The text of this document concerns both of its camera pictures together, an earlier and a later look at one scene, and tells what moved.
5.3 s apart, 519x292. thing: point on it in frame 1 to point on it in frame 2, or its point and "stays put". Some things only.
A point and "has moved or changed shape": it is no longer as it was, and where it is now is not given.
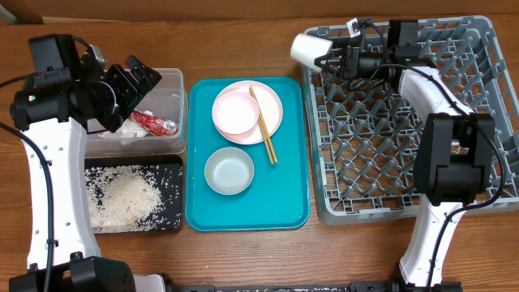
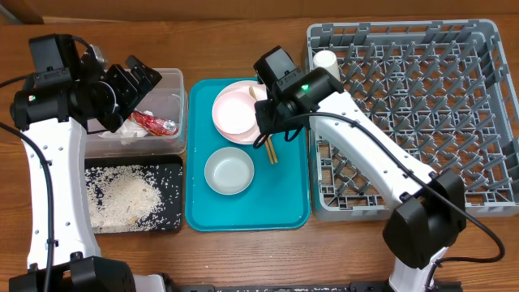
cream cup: (305, 49) has moved or changed shape
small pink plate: (236, 112) stays put
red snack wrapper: (154, 125) stays put
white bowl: (229, 170) stays put
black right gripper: (351, 65) to (268, 122)
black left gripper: (130, 88) stays put
